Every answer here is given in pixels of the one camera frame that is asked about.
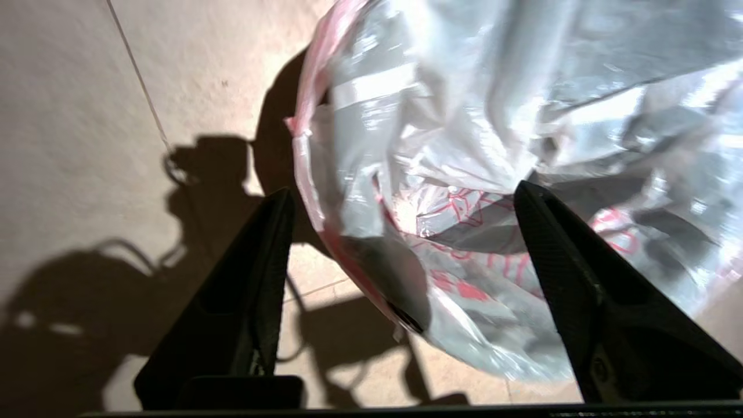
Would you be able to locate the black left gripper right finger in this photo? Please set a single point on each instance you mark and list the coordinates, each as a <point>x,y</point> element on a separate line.
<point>615,331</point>

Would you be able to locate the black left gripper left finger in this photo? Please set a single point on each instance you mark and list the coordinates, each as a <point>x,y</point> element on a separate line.
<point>232,325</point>

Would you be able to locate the white plastic bag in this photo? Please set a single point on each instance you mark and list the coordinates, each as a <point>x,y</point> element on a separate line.
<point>522,145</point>

